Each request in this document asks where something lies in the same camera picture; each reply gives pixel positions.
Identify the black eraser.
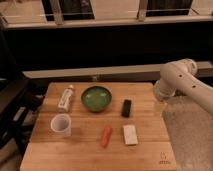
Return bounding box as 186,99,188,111
121,99,132,117

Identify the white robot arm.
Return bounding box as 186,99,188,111
153,59,213,117

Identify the green bowl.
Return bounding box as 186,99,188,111
81,86,112,112

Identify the orange carrot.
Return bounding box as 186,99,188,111
101,126,112,148

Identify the white bottle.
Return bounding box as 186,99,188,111
58,85,74,112

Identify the white rectangular box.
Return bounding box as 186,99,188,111
123,125,138,145

